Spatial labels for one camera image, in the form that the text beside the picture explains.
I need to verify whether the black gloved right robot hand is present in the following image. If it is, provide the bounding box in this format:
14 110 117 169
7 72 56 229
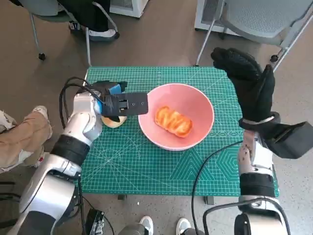
210 47 276 122

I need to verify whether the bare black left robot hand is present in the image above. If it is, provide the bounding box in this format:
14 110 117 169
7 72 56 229
93 80 128 96

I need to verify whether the round toy bread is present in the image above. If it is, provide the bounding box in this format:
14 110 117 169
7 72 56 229
101 114 128 128

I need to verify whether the pink bowl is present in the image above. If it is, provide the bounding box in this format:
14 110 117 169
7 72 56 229
137 83 215 152

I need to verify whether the oblong striped toy bread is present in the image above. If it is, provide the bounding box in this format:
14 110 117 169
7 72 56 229
154 105 193 139

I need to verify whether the person in black trousers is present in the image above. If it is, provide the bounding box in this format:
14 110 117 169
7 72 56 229
57 0 120 42

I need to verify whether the empty grey mesh chair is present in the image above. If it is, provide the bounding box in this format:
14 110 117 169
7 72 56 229
195 0 313 73

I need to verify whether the green cutting mat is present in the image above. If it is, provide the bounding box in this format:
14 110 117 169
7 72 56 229
80 66 279 198

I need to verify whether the white cabinet with vent grille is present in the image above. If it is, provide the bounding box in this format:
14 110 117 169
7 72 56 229
194 0 242 36

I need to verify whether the grey chair with person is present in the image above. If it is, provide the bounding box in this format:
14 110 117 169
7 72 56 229
19 0 120 67

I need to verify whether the person in tan trousers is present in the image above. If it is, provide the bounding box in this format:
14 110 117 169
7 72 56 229
0 105 53 173

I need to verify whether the black device on floor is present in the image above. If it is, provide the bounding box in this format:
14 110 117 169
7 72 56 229
85 208 106 235

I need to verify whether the white grey shoe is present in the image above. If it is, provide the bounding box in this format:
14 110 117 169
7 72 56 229
176 217 191 235
139 215 154 235

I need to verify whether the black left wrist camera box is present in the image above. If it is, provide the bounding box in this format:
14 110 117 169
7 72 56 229
101 92 149 116

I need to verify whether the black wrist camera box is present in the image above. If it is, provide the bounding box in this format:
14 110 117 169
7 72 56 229
259 121 313 159
101 92 149 116

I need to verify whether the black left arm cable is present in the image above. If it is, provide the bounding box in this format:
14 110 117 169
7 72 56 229
58 77 108 130

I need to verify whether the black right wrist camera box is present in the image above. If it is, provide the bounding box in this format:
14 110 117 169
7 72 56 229
259 121 313 159

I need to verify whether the long black right arm cable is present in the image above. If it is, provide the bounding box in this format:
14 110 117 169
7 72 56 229
191 140 244 235

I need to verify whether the looped black right arm cable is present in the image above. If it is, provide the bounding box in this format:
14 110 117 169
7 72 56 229
202 197 291 235

